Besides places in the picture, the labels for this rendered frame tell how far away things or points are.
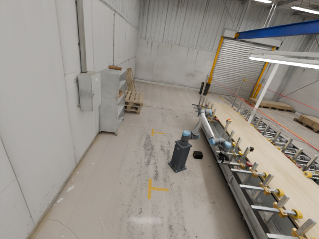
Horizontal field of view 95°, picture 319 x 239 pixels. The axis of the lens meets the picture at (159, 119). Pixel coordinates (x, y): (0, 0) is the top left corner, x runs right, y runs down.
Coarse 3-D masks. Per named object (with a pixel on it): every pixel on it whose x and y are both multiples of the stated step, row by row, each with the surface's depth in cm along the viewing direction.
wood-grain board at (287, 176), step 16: (224, 112) 404; (224, 128) 319; (240, 128) 328; (240, 144) 265; (256, 144) 274; (256, 160) 229; (272, 160) 236; (288, 160) 243; (288, 176) 207; (304, 176) 212; (288, 192) 180; (304, 192) 185; (288, 208) 159; (304, 208) 163
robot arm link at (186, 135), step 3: (183, 132) 278; (186, 132) 278; (189, 132) 279; (183, 135) 277; (186, 135) 274; (189, 135) 276; (183, 138) 279; (186, 138) 277; (189, 138) 279; (186, 141) 280
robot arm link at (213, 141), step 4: (200, 112) 238; (204, 112) 238; (200, 116) 237; (204, 116) 234; (204, 120) 229; (204, 124) 227; (208, 124) 225; (208, 128) 221; (208, 132) 218; (212, 132) 216; (208, 136) 217; (212, 136) 212; (212, 140) 207; (216, 140) 208; (212, 144) 208; (216, 144) 210
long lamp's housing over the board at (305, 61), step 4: (252, 56) 281; (256, 56) 269; (260, 56) 259; (264, 56) 249; (268, 56) 240; (272, 56) 231; (276, 60) 220; (280, 60) 213; (284, 60) 206; (288, 60) 200; (292, 60) 194; (296, 60) 188; (300, 60) 183; (304, 60) 178; (308, 60) 174; (312, 60) 169; (316, 60) 165; (312, 64) 167; (316, 64) 163
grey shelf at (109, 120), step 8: (104, 72) 313; (112, 72) 326; (120, 72) 340; (104, 80) 317; (112, 80) 317; (120, 80) 392; (104, 88) 325; (112, 88) 325; (120, 88) 415; (104, 96) 333; (112, 96) 334; (104, 104) 342; (112, 104) 342; (120, 104) 434; (104, 112) 351; (112, 112) 352; (120, 112) 388; (104, 120) 361; (112, 120) 362; (120, 120) 425; (104, 128) 371; (112, 128) 371
